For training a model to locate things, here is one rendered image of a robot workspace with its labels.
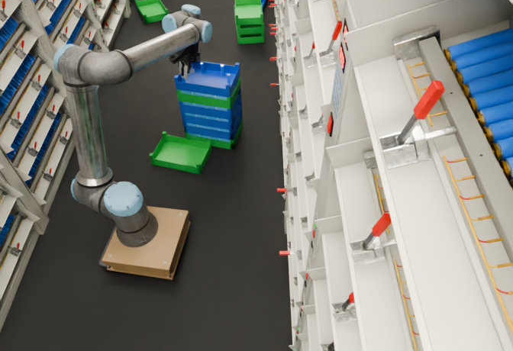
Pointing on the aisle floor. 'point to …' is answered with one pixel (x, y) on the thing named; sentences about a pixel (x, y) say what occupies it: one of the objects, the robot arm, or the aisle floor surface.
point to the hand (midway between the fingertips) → (182, 76)
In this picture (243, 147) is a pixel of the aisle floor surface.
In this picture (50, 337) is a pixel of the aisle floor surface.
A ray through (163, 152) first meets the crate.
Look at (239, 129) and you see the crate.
